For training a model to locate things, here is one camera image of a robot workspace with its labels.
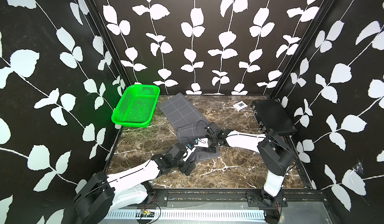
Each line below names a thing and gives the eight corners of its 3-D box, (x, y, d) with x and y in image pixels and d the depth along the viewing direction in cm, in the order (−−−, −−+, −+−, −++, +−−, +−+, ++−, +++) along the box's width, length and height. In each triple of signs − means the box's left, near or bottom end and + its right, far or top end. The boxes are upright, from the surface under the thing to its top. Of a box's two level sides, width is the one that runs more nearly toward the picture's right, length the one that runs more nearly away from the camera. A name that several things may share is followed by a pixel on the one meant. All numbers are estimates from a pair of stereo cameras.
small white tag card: (238, 112, 113) (239, 110, 112) (232, 106, 117) (233, 104, 115) (247, 107, 116) (248, 105, 115) (241, 101, 120) (241, 99, 119)
